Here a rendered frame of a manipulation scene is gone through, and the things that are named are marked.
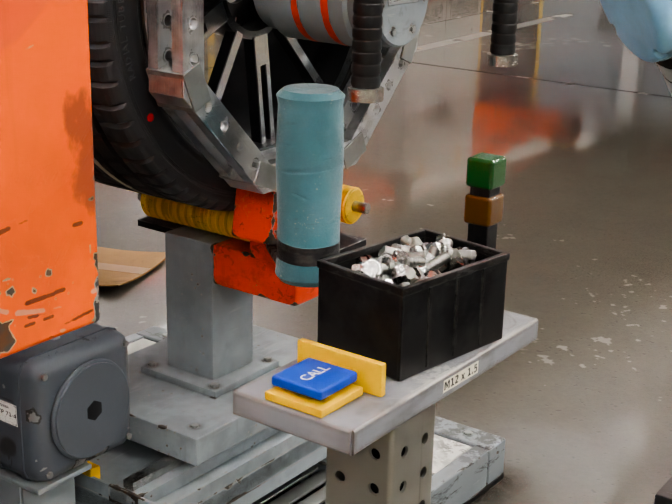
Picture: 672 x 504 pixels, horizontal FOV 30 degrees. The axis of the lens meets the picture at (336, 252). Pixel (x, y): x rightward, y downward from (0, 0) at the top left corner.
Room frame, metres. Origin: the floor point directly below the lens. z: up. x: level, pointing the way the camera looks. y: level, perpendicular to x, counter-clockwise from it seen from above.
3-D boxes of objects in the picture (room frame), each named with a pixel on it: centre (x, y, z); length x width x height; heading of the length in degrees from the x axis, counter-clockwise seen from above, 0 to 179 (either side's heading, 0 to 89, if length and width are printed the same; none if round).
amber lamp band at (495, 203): (1.59, -0.19, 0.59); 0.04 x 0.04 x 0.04; 54
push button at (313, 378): (1.29, 0.02, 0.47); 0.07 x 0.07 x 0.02; 54
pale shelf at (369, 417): (1.43, -0.08, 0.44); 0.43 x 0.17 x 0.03; 144
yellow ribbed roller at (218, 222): (1.87, 0.20, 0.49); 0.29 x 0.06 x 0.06; 54
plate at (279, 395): (1.29, 0.02, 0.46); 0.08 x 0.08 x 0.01; 54
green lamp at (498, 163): (1.59, -0.19, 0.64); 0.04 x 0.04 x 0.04; 54
